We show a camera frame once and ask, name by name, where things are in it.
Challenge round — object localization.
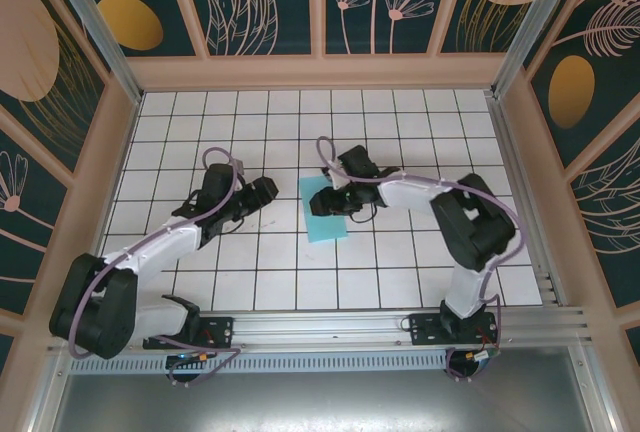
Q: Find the teal square paper sheet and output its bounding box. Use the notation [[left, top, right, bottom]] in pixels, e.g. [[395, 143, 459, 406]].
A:
[[298, 175, 350, 244]]

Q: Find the grey metal sheet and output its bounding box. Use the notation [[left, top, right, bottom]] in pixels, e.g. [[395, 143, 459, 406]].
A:
[[29, 371, 619, 432]]

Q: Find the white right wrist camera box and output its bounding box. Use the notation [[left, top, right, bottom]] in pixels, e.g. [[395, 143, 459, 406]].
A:
[[327, 164, 351, 191]]

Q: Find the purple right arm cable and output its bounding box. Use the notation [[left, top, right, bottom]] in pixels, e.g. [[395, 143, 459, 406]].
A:
[[317, 136, 529, 384]]

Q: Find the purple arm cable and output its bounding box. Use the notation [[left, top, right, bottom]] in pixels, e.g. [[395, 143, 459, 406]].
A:
[[69, 146, 246, 389], [317, 136, 529, 384]]

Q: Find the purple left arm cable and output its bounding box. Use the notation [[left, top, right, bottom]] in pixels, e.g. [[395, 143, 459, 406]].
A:
[[69, 146, 246, 389]]

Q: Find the aluminium mounting rail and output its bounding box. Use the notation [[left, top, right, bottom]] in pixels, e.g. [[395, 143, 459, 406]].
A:
[[47, 306, 596, 354]]

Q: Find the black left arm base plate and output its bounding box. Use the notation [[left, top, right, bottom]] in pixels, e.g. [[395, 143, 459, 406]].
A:
[[142, 315, 236, 351]]

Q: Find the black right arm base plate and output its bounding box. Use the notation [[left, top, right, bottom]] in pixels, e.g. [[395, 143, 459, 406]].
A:
[[408, 312, 501, 348]]

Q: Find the grey slotted cable duct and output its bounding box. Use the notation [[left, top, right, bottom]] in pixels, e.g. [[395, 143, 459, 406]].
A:
[[67, 349, 451, 376]]

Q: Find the aluminium side rail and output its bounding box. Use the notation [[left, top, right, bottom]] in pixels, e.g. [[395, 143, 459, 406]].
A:
[[487, 94, 569, 309]]

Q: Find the aluminium frame post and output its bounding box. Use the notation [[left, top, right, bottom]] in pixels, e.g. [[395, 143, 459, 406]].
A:
[[39, 0, 147, 104], [489, 0, 584, 99]]

